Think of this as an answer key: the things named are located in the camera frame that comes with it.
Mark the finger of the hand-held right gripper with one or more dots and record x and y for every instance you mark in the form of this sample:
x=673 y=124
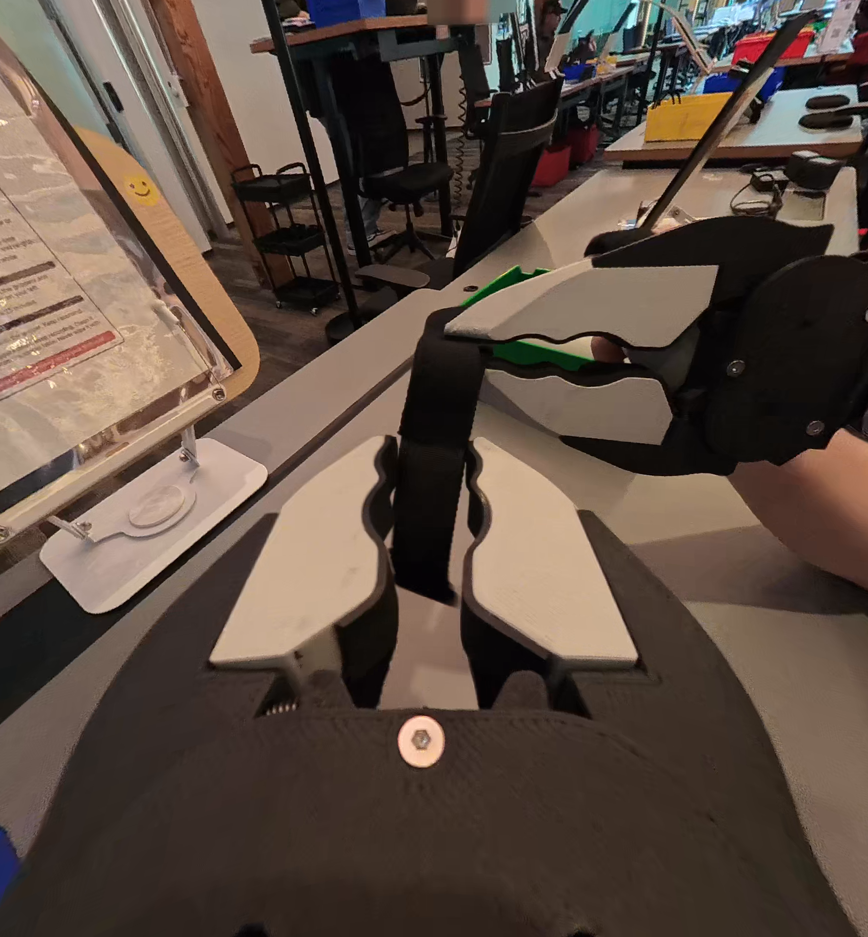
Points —
x=609 y=406
x=624 y=300

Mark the person's right hand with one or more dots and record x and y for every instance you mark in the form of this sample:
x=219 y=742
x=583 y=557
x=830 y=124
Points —
x=609 y=350

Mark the acrylic sign stand wooden board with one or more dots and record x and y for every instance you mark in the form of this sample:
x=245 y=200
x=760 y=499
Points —
x=38 y=256

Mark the black utility cart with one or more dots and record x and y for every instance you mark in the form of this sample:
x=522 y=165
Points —
x=309 y=293

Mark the blue storage bin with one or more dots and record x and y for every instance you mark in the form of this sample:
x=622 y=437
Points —
x=346 y=9
x=719 y=82

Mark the green plastic bin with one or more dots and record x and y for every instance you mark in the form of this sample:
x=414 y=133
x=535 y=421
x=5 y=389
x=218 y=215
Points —
x=529 y=356

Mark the white top neighbouring desk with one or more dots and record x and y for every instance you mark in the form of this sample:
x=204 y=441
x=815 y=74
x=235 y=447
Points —
x=770 y=143

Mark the black framed marker sign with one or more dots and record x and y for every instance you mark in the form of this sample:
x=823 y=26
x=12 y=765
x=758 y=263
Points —
x=704 y=150

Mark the black pole stand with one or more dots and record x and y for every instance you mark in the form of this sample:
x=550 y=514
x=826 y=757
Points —
x=309 y=146

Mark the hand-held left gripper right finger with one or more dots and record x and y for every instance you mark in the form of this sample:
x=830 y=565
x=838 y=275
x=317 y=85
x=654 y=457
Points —
x=543 y=571

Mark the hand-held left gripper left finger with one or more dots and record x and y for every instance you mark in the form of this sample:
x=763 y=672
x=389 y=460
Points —
x=316 y=556

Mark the red plastic bin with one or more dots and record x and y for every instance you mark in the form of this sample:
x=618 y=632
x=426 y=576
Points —
x=551 y=165
x=770 y=47

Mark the black wrist rest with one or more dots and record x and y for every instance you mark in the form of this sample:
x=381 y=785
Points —
x=829 y=100
x=823 y=120

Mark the yellow smiley sticker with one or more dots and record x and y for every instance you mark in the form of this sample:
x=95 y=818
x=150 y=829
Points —
x=141 y=189

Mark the black power adapter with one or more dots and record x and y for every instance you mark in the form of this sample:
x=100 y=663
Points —
x=811 y=168

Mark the wooden post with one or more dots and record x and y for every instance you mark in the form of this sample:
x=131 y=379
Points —
x=207 y=110

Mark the person's right forearm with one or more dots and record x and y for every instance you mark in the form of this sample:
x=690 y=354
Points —
x=829 y=512

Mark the wooden top standing desk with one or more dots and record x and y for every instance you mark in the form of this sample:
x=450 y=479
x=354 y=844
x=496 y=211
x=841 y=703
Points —
x=331 y=36

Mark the yellow plastic bin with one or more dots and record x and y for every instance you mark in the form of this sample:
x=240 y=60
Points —
x=682 y=121

